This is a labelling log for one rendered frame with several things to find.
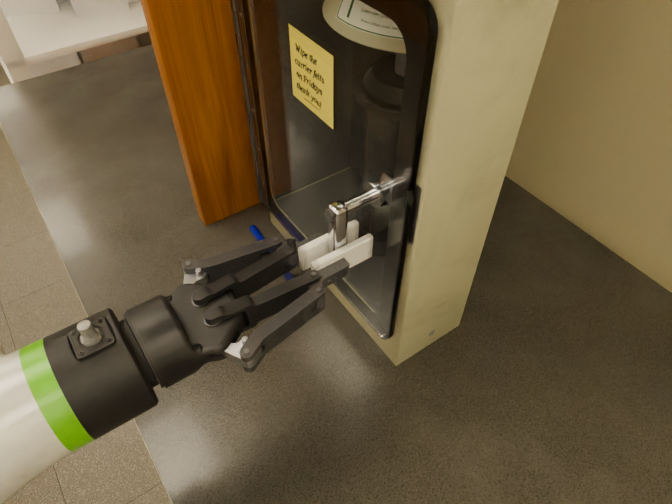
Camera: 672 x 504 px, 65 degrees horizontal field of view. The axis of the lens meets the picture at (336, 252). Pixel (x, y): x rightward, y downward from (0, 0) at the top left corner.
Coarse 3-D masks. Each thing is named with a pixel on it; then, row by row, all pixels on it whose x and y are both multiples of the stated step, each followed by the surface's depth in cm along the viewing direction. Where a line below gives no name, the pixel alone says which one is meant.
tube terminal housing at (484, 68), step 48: (432, 0) 35; (480, 0) 34; (528, 0) 37; (480, 48) 37; (528, 48) 41; (432, 96) 39; (480, 96) 41; (528, 96) 45; (432, 144) 41; (480, 144) 45; (432, 192) 46; (480, 192) 51; (432, 240) 51; (480, 240) 58; (336, 288) 72; (432, 288) 58; (432, 336) 68
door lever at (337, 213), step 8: (368, 184) 49; (368, 192) 49; (376, 192) 49; (352, 200) 48; (360, 200) 49; (368, 200) 49; (376, 200) 49; (328, 208) 48; (336, 208) 47; (344, 208) 47; (352, 208) 48; (328, 216) 48; (336, 216) 47; (344, 216) 48; (328, 224) 49; (336, 224) 48; (344, 224) 49; (328, 232) 50; (336, 232) 49; (344, 232) 50; (328, 240) 51; (336, 240) 50; (344, 240) 50; (328, 248) 52; (336, 248) 51
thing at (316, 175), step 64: (256, 0) 53; (320, 0) 44; (384, 0) 37; (256, 64) 60; (384, 64) 40; (320, 128) 53; (384, 128) 44; (320, 192) 60; (384, 192) 48; (384, 256) 54; (384, 320) 60
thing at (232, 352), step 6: (246, 336) 44; (240, 342) 45; (228, 348) 44; (234, 348) 44; (240, 348) 44; (216, 354) 45; (222, 354) 45; (228, 354) 44; (234, 354) 44; (258, 354) 44; (234, 360) 44; (240, 360) 44; (252, 360) 43; (246, 366) 44; (252, 366) 44
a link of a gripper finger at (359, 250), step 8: (360, 240) 51; (368, 240) 51; (344, 248) 51; (352, 248) 51; (360, 248) 52; (368, 248) 52; (328, 256) 50; (336, 256) 50; (344, 256) 51; (352, 256) 52; (360, 256) 52; (368, 256) 53; (312, 264) 49; (320, 264) 49; (328, 264) 50; (352, 264) 53
